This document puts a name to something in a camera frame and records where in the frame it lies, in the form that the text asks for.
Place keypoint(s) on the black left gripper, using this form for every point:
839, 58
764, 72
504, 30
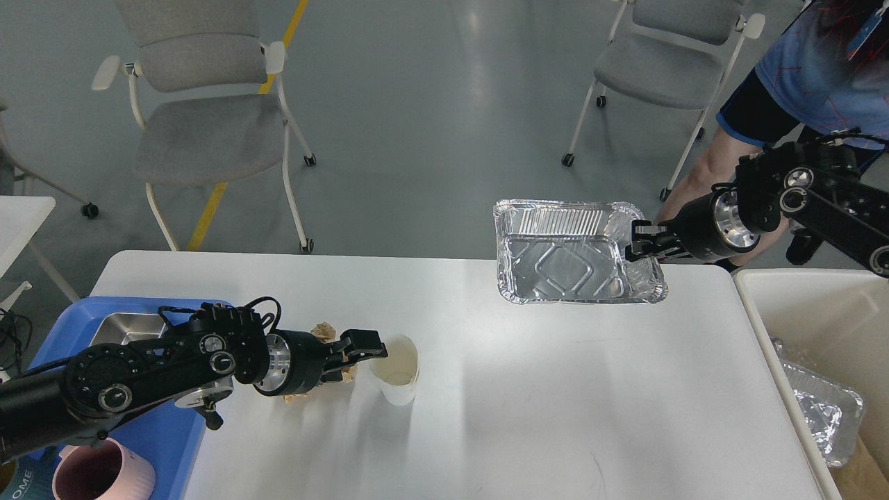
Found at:
299, 361

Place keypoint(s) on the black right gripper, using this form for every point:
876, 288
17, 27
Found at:
708, 228

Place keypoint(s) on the white paper cup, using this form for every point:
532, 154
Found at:
397, 372

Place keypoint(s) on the aluminium foil tray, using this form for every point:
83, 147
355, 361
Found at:
572, 252

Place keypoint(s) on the square stainless steel tray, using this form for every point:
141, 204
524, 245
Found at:
125, 327

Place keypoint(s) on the pink ribbed mug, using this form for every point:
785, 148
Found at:
108, 471

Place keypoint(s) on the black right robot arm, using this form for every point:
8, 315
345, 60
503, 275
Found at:
817, 185

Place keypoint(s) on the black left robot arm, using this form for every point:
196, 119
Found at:
79, 400

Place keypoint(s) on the grey chair right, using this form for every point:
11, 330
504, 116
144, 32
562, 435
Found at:
672, 54

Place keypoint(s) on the grey chair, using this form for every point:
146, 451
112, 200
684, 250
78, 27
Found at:
672, 54
13, 171
185, 45

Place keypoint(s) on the beige plastic bin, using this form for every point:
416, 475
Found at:
839, 318

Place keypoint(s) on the blue plastic tray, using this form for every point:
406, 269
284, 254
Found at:
168, 437

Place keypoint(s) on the person in blue shirt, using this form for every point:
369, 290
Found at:
827, 72

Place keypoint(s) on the foil tray in bin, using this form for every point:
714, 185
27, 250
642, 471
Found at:
833, 411

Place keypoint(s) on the dark teal mug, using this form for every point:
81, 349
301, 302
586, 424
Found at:
27, 478

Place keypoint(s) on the white side table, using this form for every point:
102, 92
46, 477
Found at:
21, 217

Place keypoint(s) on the grey chair far left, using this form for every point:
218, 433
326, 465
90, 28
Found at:
13, 171

